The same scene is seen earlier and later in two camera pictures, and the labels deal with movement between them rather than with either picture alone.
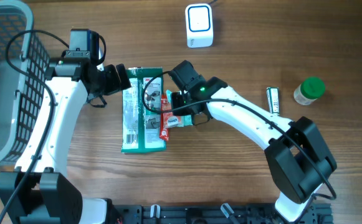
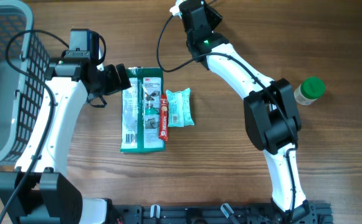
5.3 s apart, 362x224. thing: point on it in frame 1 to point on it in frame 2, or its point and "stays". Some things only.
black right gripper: [176, 99] to [215, 19]
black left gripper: [116, 85] stays
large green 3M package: [141, 116] stays
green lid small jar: [311, 88] stays
